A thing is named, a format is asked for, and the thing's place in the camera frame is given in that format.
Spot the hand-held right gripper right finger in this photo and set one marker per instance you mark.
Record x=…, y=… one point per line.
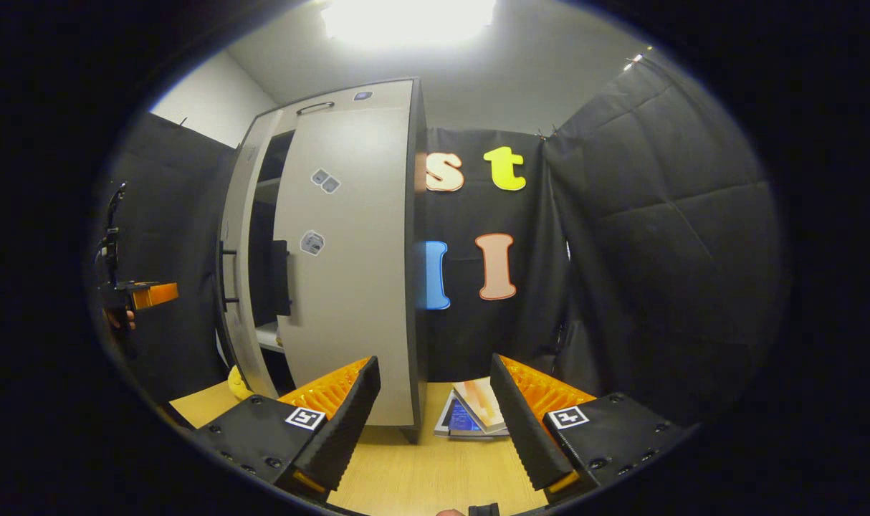
x=528, y=430

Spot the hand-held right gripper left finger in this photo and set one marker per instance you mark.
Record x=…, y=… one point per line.
x=345, y=437

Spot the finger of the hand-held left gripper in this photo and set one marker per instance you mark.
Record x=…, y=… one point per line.
x=154, y=294

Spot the grey shoe cabinet door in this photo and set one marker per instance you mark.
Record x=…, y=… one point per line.
x=349, y=272
x=238, y=251

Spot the grey shoe cabinet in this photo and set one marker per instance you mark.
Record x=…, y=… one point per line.
x=417, y=251

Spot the blue book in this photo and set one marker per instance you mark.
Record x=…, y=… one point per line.
x=460, y=419

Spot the yellow plush toy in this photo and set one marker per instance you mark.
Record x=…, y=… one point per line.
x=238, y=383

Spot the ceiling light panel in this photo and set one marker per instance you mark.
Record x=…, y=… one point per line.
x=406, y=21

